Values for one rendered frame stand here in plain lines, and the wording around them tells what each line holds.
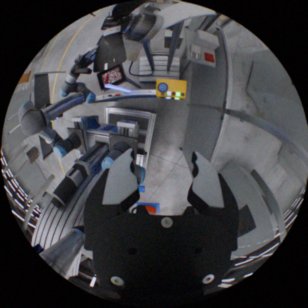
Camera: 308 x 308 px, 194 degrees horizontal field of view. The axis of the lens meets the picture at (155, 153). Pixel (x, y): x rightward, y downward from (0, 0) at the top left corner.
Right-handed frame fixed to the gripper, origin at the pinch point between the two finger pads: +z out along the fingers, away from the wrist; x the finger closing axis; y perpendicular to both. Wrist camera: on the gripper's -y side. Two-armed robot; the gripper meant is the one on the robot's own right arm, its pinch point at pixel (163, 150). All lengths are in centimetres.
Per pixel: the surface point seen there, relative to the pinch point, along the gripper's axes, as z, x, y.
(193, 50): 60, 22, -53
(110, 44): 29, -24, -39
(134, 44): 46, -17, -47
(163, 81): 40.8, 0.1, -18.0
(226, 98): 49, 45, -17
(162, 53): 90, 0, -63
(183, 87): 40.8, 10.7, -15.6
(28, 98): 130, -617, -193
